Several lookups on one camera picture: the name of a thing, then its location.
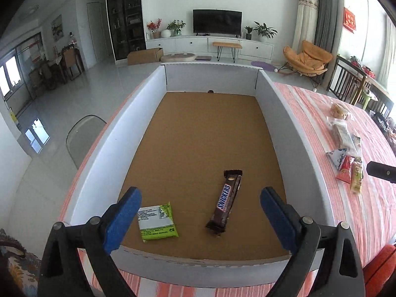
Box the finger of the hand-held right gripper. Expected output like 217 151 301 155
367 161 396 184

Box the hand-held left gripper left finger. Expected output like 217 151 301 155
37 186 143 297

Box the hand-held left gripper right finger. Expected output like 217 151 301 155
260 186 366 297

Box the yellow snack packet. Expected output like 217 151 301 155
349 157 363 196

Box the green snack packet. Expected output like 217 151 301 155
138 202 180 242

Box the brown chocolate bar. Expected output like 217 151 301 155
206 170 243 237

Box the white cardboard box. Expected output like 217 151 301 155
60 63 338 288

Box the red snack packet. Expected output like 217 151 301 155
336 155 355 182

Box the white grey snack packet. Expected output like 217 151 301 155
331 121 358 157

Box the bread in clear packet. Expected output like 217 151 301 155
326 102 353 123

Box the orange striped tablecloth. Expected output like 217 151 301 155
59 82 396 297

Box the green stool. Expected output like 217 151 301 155
358 86 378 109

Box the cluttered wooden side table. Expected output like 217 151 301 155
349 55 396 106

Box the transparent plastic chair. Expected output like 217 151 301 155
66 115 107 170

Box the orange red cushion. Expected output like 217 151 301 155
363 244 396 297

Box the dark wooden chair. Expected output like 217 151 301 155
327 55 369 106

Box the floral patterned cloth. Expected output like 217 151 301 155
0 229 42 297

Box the orange lounge chair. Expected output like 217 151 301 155
277 40 334 82

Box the purple floor mat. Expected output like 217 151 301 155
250 61 277 70

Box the brown cardboard box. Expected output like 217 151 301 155
127 48 164 65

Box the dark dining table set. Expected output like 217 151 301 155
29 48 84 90

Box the covered standing air conditioner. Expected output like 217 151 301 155
292 0 319 53

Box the grey curtain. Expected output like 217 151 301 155
309 0 341 54

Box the grey floor cushion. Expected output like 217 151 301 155
160 53 197 63

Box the small wooden bench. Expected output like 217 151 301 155
212 42 242 63

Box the large potted plant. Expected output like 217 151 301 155
253 22 277 43

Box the white television cabinet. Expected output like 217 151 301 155
145 35 274 62

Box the red flower vase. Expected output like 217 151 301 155
147 19 162 39

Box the green plant in glass vase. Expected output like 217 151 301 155
167 20 186 37

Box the dark display cabinet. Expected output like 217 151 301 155
105 0 147 62

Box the black flat television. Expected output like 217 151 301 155
192 9 243 35

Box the red wall hanging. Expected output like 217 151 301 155
343 7 356 33

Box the framed wall picture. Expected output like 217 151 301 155
51 15 63 41

